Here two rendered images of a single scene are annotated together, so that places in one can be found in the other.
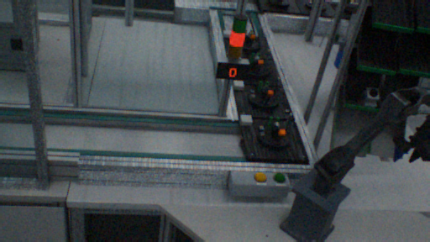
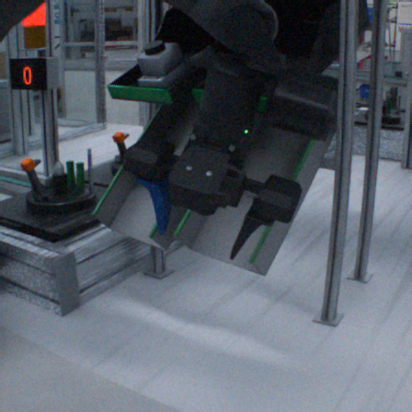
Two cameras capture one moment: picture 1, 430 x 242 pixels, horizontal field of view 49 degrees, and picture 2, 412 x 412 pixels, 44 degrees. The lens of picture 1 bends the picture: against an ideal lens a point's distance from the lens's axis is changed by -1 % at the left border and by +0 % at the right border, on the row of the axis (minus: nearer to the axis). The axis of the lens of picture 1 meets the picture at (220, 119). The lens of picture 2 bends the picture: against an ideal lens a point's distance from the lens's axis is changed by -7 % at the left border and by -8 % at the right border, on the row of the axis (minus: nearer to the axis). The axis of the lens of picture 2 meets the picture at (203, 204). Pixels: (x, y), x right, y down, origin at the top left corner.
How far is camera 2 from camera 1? 1.67 m
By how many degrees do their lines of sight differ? 42
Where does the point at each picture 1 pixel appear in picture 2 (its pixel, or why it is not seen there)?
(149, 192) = not seen: outside the picture
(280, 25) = not seen: hidden behind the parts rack
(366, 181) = (205, 341)
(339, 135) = (143, 193)
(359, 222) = (52, 389)
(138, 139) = not seen: outside the picture
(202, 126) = (13, 184)
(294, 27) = (393, 149)
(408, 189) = (303, 388)
